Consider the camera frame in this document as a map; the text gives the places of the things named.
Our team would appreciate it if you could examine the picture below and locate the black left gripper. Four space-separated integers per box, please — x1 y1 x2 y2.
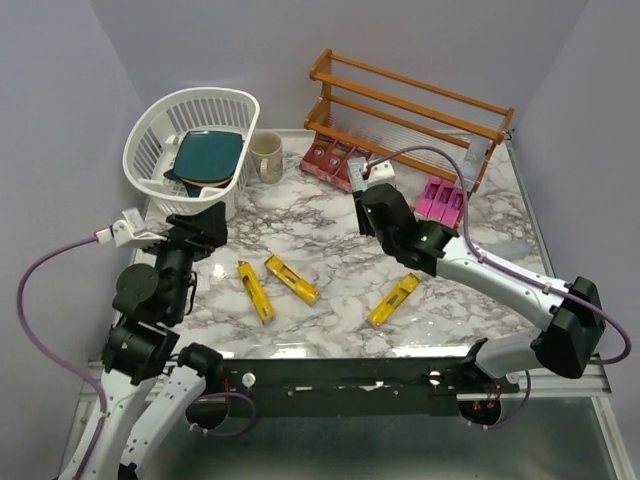
137 199 230 319

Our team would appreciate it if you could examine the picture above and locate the pink Curaprox box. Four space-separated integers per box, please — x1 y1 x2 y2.
440 186 467 228
425 177 457 226
414 176 442 217

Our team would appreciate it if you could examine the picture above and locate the red Muesrgtei toothpaste box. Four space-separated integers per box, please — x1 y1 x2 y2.
335 147 372 193

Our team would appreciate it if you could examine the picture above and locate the red 3D toothpaste box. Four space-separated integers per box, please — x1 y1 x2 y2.
320 140 353 177

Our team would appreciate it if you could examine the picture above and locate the yellow Curaprox box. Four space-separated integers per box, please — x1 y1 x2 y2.
264 255 320 306
237 261 275 325
367 273 421 327

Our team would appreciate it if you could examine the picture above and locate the silver toothpaste box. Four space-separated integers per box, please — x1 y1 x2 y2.
462 135 490 192
347 157 368 194
486 238 532 261

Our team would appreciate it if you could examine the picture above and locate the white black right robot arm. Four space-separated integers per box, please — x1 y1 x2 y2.
345 181 610 397

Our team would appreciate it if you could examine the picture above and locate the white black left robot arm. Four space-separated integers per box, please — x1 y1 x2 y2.
60 202 228 479

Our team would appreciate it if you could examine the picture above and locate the orange wooden shelf rack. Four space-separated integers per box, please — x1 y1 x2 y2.
304 49 515 194

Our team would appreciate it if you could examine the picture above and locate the teal square plate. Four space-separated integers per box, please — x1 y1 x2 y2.
173 130 244 182

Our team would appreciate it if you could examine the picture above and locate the white plastic dish basket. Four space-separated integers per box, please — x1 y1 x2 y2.
122 87 260 219

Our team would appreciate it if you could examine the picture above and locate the beige ceramic mug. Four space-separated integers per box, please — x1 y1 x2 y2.
249 131 284 184

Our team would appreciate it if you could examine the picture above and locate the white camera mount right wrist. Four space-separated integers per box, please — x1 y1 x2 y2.
366 161 396 188

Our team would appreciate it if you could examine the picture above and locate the white camera mount wrist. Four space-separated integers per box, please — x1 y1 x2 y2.
366 161 396 188
94 208 165 250

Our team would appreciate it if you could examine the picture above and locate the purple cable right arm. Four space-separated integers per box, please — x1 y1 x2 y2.
368 145 632 431

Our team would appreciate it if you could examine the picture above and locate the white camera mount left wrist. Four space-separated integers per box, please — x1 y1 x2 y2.
94 208 165 250

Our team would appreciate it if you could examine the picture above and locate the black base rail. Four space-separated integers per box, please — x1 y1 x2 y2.
187 357 519 418

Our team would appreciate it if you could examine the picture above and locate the aluminium frame rail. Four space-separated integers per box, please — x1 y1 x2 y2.
61 366 637 479

